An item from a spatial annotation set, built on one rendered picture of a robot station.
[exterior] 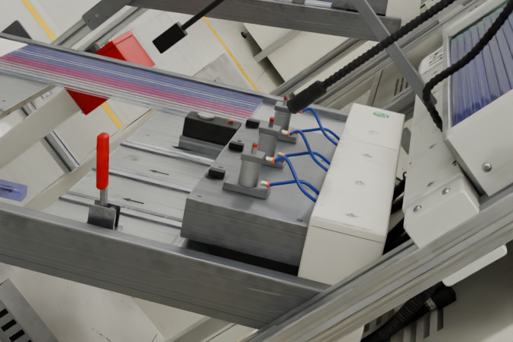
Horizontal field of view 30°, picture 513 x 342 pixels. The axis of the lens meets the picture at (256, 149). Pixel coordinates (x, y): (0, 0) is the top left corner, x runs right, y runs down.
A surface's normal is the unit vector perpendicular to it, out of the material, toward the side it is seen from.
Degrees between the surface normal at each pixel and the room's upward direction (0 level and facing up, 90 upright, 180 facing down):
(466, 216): 90
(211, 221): 90
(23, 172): 0
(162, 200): 42
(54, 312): 0
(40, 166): 0
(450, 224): 90
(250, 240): 90
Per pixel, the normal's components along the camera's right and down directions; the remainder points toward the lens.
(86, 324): 0.79, -0.53
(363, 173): 0.18, -0.93
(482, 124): -0.18, 0.29
